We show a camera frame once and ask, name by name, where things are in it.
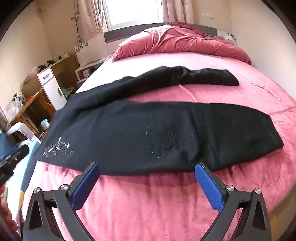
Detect white chair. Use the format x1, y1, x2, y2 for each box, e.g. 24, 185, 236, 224
5, 122, 41, 143

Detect white cabinet door unit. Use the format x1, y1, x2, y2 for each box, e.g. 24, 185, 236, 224
37, 68, 68, 112

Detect pink duvet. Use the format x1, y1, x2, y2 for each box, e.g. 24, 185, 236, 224
113, 22, 252, 65

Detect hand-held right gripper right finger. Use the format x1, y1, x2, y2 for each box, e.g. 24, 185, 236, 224
194, 162, 270, 241

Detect window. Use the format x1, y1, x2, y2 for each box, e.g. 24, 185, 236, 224
105, 0, 165, 32

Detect wooden table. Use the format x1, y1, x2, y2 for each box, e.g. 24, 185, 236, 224
10, 89, 56, 135

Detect white bedside shelf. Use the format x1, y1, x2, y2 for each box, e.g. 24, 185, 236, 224
75, 58, 107, 87

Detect blue cloth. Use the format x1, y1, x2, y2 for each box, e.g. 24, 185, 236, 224
0, 132, 41, 193

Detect black pants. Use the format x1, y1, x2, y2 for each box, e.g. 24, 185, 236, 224
35, 65, 284, 176

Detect bed with pink sheet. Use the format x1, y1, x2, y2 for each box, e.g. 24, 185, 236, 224
14, 52, 296, 241

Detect grey headboard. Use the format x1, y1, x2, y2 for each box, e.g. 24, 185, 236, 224
103, 23, 218, 50

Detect wooden cabinet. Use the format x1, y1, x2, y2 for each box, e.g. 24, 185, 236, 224
22, 54, 80, 112

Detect white flower print board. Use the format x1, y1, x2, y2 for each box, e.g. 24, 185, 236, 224
74, 38, 109, 66

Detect clear plastic bag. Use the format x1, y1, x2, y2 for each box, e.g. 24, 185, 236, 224
5, 101, 24, 123

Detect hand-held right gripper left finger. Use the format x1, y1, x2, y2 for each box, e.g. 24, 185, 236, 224
22, 162, 100, 241

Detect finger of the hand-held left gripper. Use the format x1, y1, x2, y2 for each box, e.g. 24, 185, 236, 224
0, 145, 30, 171

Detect patterned beige curtain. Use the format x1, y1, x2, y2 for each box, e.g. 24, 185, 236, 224
162, 0, 197, 24
77, 0, 105, 40

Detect person's pink fleece clothing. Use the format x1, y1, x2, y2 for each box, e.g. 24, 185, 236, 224
0, 185, 17, 235

